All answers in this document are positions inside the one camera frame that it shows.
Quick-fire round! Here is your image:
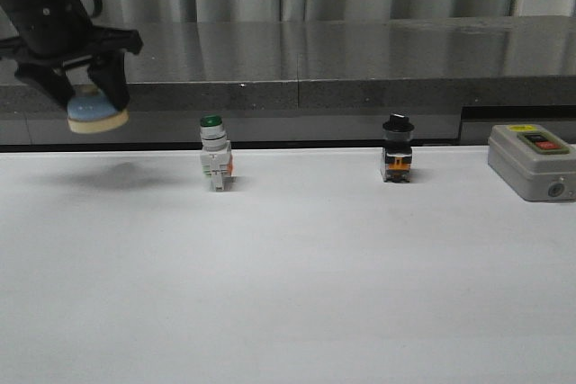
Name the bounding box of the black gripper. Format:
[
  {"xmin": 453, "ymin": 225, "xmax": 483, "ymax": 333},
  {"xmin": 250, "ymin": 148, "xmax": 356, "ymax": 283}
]
[{"xmin": 1, "ymin": 0, "xmax": 143, "ymax": 111}]

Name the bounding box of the blue call bell cream base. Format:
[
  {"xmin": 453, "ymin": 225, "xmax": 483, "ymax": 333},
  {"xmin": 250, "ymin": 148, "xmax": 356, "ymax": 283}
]
[{"xmin": 67, "ymin": 85, "xmax": 130, "ymax": 134}]

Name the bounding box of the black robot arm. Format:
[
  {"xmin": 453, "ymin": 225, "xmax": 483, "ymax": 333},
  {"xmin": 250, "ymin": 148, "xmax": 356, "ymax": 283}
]
[{"xmin": 1, "ymin": 0, "xmax": 143, "ymax": 111}]

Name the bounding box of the grey stone counter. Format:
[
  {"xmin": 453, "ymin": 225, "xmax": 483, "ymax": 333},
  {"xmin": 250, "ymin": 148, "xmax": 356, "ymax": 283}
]
[{"xmin": 1, "ymin": 16, "xmax": 575, "ymax": 147}]

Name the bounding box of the grey push button control box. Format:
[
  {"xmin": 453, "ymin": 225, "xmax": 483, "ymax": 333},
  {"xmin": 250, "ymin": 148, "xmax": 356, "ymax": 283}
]
[{"xmin": 488, "ymin": 123, "xmax": 575, "ymax": 202}]

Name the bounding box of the green push button switch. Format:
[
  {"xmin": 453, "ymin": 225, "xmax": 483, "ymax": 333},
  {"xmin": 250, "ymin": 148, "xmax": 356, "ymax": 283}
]
[{"xmin": 200, "ymin": 114, "xmax": 233, "ymax": 192}]

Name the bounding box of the black rotary selector switch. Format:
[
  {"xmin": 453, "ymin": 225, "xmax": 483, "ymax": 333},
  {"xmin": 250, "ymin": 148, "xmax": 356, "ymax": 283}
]
[{"xmin": 381, "ymin": 113, "xmax": 414, "ymax": 183}]

